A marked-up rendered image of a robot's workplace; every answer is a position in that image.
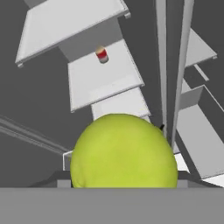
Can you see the small white fridge shelf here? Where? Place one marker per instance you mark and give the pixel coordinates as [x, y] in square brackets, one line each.
[119, 105]

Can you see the red and white can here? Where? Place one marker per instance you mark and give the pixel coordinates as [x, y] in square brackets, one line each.
[102, 54]

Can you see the white fridge door shelf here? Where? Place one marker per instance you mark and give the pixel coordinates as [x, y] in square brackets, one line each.
[198, 49]

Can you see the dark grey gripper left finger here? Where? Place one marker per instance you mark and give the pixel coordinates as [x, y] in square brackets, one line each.
[62, 179]

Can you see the large white fridge shelf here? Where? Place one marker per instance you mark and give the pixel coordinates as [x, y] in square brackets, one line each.
[70, 23]

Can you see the green pear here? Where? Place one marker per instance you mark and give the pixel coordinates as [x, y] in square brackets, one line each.
[124, 153]

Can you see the grey fridge door edge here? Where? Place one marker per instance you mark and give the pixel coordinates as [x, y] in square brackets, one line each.
[161, 58]

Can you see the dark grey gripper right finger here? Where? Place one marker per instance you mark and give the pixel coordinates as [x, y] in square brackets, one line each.
[183, 180]

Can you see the white fridge door bin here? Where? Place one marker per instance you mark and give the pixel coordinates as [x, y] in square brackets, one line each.
[198, 137]

